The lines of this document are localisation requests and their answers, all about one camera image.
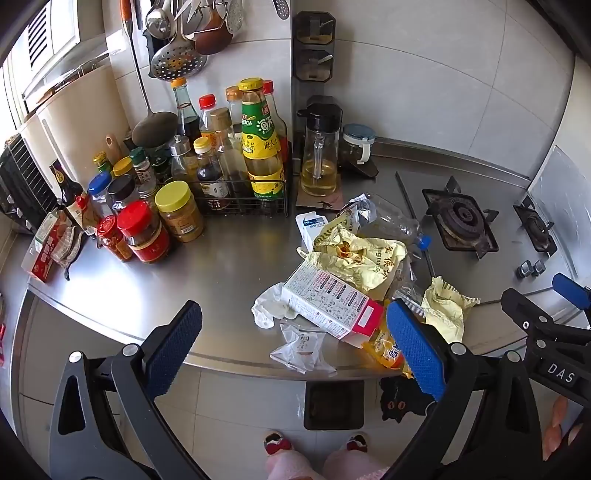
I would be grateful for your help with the person's right leg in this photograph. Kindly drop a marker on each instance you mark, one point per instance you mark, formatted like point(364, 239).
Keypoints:
point(351, 467)

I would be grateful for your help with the small gas stove burner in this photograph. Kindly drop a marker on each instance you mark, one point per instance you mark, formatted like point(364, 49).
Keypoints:
point(535, 228)

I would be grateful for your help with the red white food box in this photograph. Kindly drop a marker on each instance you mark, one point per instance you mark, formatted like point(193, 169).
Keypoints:
point(44, 258)

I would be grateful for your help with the small yellow wrapper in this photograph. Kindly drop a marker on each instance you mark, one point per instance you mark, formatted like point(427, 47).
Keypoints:
point(445, 309)

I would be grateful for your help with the silver red snack bag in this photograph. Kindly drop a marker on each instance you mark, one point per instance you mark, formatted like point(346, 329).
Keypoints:
point(358, 210)

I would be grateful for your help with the brown wooden ladle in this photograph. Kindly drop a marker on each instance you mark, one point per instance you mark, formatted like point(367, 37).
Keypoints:
point(212, 41)

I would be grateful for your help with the dark square coaster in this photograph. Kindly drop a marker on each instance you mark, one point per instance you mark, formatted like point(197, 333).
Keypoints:
point(368, 171)

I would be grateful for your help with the large gas stove burner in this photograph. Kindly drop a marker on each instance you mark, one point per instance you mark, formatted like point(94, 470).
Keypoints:
point(461, 219)

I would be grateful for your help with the black lid glass jar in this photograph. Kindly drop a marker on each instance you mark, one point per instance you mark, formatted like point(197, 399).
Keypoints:
point(122, 194)

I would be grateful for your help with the dark soy sauce bottle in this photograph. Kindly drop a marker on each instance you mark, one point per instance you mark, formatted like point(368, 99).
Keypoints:
point(69, 194)

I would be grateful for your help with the green cap spice bottle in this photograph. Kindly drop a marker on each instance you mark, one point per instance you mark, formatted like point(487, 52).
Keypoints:
point(144, 175)

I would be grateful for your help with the grey stove knob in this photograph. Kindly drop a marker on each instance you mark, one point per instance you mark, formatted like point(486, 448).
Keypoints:
point(524, 270)
point(539, 266)

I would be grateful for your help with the black trash bin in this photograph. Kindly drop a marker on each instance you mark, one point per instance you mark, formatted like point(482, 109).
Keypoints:
point(332, 406)

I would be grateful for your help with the large yellow green label bottle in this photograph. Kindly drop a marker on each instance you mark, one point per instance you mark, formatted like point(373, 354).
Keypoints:
point(261, 147)

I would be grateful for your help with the silver foil splash guard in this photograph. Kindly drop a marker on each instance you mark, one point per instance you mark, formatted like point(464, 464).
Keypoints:
point(556, 198)

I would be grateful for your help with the green yellow cap bottle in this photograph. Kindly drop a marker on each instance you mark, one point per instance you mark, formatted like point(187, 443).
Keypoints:
point(101, 161)

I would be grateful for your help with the black cat-shaped mat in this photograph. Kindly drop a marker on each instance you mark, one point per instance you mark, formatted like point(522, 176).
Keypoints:
point(397, 406)

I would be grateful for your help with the white refrigerator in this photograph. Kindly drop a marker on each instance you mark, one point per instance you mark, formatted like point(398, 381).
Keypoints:
point(60, 124)

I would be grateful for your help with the black wall spice rack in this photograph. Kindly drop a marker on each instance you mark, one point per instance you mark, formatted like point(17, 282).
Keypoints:
point(314, 46)

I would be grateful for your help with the crinkled clear plastic film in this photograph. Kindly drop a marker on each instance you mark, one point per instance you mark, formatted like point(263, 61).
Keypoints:
point(408, 288)

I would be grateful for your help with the black countertop appliance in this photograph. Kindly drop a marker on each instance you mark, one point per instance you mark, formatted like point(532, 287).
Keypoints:
point(23, 184)

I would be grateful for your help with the white tissue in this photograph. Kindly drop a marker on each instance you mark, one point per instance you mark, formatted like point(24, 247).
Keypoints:
point(268, 307)

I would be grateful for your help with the clear plastic bottle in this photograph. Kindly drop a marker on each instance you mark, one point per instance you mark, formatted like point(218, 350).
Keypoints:
point(392, 221)

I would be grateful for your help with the orange cap clear bottle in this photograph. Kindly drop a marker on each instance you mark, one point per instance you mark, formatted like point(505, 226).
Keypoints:
point(234, 108)

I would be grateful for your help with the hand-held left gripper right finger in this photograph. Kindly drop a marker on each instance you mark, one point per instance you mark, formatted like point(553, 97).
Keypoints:
point(415, 350)

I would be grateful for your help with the steel ladle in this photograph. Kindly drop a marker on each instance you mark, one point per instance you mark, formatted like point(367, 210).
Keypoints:
point(159, 21)

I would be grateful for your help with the person's left leg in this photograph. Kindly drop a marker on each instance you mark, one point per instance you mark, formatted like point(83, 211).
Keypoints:
point(288, 467)

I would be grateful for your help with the small red lid sauce jar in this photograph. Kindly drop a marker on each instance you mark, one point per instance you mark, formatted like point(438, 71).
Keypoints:
point(113, 242)

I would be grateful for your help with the steel slotted spoon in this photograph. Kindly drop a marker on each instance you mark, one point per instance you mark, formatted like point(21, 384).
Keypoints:
point(281, 7)
point(235, 16)

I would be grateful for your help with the person's right hand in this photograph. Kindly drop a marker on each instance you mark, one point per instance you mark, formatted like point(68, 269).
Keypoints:
point(553, 438)

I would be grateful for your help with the glass jar grey-blue lid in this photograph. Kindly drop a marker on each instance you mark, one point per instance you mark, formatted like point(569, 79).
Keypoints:
point(353, 147)

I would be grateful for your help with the orange yellow snack packet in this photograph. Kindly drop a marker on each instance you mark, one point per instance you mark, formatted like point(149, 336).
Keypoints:
point(383, 346)

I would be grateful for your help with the blue lid glass jar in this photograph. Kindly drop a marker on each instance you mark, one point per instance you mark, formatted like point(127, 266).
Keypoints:
point(99, 198)

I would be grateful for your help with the red cap red label bottle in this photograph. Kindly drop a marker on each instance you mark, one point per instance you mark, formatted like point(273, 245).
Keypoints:
point(276, 120)

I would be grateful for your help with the large red lid sauce jar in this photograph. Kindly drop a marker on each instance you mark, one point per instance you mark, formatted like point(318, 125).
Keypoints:
point(147, 240)

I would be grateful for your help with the brown square coaster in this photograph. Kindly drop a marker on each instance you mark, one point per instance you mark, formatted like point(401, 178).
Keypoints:
point(314, 201)

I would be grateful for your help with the person's leg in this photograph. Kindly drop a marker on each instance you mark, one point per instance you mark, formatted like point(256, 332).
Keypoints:
point(288, 467)
point(351, 467)

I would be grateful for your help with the glass oil dispenser black lid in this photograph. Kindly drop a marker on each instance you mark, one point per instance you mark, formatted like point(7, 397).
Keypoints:
point(318, 175)

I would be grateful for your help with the glass cruet metal top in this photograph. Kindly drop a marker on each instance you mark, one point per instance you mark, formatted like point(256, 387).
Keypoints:
point(181, 161)

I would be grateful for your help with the pink white printed carton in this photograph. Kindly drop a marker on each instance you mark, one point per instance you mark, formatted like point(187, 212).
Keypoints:
point(323, 295)

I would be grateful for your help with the clear plastic pastry wrapper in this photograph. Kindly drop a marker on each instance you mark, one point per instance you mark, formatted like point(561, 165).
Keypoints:
point(302, 346)

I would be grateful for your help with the small yellow cap sauce bottle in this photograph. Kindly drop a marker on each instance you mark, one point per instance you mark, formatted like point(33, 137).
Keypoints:
point(210, 177)

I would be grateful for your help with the clear printed food packet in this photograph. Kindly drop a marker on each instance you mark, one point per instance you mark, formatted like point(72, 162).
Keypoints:
point(69, 247)

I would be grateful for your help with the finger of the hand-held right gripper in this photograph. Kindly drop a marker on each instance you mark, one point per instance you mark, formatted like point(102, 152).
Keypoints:
point(521, 305)
point(571, 287)

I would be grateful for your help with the white louvred vent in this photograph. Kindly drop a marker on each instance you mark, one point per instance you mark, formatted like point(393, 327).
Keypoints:
point(41, 37)

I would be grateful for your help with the dark green lid jar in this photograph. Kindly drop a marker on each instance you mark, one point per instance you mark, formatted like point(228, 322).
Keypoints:
point(160, 166)

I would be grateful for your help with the orange cap dark sauce bottle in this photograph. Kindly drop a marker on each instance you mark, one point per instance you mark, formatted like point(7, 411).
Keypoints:
point(185, 120)

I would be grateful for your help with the large yellow paper wrapper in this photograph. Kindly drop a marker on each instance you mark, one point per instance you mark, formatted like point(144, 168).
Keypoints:
point(364, 267)

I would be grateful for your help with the white blue medicine box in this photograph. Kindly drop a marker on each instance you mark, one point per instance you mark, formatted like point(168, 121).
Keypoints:
point(309, 228)

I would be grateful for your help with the steel slotted skimmer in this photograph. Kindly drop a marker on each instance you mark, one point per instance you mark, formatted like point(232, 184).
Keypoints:
point(178, 62)

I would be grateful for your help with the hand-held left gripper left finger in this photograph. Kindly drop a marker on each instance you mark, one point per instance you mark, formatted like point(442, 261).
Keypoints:
point(175, 350)

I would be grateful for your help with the yellow lid small jar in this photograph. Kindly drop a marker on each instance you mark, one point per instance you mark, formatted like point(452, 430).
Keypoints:
point(123, 167)

